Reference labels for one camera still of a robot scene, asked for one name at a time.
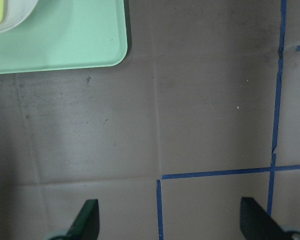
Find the light green tray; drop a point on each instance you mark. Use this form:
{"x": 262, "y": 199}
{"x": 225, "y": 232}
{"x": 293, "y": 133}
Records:
{"x": 66, "y": 34}

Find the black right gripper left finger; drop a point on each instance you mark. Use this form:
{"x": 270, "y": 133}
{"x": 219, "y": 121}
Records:
{"x": 86, "y": 225}

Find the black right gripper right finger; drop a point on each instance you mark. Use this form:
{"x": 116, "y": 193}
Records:
{"x": 256, "y": 224}

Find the white round plate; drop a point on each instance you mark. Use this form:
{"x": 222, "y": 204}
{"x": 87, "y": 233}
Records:
{"x": 15, "y": 12}

